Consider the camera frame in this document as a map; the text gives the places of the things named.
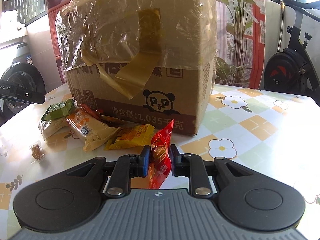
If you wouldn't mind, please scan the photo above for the red shiny snack packet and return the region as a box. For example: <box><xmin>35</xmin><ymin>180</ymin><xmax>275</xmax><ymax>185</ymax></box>
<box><xmin>148</xmin><ymin>119</ymin><xmax>174</xmax><ymax>189</ymax></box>

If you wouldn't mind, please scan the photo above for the yellow meat snack packet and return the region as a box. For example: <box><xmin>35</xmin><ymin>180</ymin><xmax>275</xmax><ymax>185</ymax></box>
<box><xmin>104</xmin><ymin>124</ymin><xmax>155</xmax><ymax>151</ymax></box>

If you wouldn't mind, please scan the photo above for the orange cake bar packet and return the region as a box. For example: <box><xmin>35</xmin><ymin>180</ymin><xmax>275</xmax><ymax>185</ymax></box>
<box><xmin>66</xmin><ymin>108</ymin><xmax>119</xmax><ymax>152</ymax></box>

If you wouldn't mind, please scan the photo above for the green small snack packet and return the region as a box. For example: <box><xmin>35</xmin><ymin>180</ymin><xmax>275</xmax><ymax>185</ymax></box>
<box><xmin>41</xmin><ymin>99</ymin><xmax>74</xmax><ymax>121</ymax></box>

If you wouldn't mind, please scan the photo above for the dark red flat snack packet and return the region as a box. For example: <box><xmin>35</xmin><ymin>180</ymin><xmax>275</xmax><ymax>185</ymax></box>
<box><xmin>78</xmin><ymin>103</ymin><xmax>129</xmax><ymax>127</ymax></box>

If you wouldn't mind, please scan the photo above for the pale nougat bar packet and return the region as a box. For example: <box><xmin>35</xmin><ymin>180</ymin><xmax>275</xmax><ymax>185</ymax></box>
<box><xmin>39</xmin><ymin>116</ymin><xmax>68</xmax><ymax>140</ymax></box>

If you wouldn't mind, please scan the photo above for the checkered floral tablecloth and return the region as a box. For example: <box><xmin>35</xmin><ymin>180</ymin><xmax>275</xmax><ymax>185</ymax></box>
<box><xmin>1</xmin><ymin>85</ymin><xmax>319</xmax><ymax>239</ymax></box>

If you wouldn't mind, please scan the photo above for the cardboard box with plastic liner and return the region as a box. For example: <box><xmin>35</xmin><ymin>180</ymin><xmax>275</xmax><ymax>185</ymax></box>
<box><xmin>56</xmin><ymin>0</ymin><xmax>216</xmax><ymax>135</ymax></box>

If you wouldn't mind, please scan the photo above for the black exercise bike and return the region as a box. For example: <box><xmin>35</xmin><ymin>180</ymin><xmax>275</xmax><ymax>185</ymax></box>
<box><xmin>263</xmin><ymin>0</ymin><xmax>319</xmax><ymax>103</ymax></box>

